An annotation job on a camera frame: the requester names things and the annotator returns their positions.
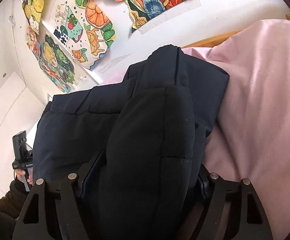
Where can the juice and oranges drawing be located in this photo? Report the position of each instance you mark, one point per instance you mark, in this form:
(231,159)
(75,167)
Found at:
(80,28)

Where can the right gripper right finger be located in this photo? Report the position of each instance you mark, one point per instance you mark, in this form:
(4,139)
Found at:
(213,196)

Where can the black puffer jacket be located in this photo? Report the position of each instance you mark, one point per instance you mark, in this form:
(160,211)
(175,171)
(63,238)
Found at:
(152,128)

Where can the pineapple drawing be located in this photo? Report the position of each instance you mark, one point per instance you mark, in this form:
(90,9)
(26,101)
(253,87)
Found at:
(33,12)

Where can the person's left hand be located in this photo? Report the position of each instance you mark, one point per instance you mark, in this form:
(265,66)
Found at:
(21,173)

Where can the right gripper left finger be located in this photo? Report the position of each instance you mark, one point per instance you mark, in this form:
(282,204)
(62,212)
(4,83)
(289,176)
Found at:
(73,190)

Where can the blond boy drawing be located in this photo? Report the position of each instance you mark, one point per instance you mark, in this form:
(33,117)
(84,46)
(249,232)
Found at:
(58,60)

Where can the person's left forearm sleeve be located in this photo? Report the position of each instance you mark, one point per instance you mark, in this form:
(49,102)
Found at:
(10,206)

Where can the pink bed duvet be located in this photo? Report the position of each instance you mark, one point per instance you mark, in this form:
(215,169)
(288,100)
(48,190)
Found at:
(252,135)

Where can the orange mermaid drawing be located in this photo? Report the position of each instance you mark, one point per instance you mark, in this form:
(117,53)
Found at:
(37,49)

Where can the wooden bed frame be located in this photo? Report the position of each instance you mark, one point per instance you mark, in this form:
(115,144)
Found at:
(217,38)

